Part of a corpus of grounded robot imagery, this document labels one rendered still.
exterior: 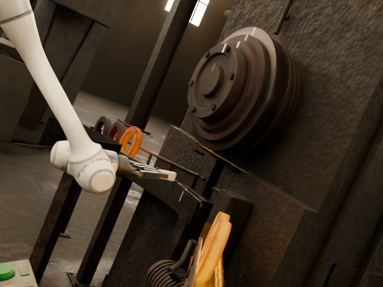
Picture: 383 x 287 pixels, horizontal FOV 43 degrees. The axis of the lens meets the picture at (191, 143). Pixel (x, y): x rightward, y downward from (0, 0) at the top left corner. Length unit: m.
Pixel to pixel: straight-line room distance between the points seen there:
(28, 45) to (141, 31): 10.92
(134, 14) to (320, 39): 10.64
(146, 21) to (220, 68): 10.71
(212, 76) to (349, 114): 0.49
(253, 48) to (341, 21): 0.30
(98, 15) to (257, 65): 2.78
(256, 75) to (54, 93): 0.65
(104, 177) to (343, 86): 0.78
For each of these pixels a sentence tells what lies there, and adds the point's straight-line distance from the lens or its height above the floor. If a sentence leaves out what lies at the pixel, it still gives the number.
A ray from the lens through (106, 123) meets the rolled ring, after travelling 2.71.
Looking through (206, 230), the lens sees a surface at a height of 0.70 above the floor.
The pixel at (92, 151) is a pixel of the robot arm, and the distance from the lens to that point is 1.41.
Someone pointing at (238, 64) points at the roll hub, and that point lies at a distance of 1.63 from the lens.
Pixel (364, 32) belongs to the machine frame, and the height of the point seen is 1.43.
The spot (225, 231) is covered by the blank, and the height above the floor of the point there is 0.78.
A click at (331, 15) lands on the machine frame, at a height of 1.48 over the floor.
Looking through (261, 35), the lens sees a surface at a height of 1.33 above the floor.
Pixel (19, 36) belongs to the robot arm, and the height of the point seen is 1.01.
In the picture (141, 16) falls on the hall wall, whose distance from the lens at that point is 12.32.
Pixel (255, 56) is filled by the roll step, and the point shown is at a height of 1.24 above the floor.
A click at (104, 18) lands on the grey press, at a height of 1.31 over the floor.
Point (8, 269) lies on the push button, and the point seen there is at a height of 0.61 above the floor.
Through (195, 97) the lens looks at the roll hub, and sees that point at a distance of 1.78.
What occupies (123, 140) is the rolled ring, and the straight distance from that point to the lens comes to 2.47.
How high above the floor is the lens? 1.06
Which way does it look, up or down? 6 degrees down
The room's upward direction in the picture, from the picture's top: 23 degrees clockwise
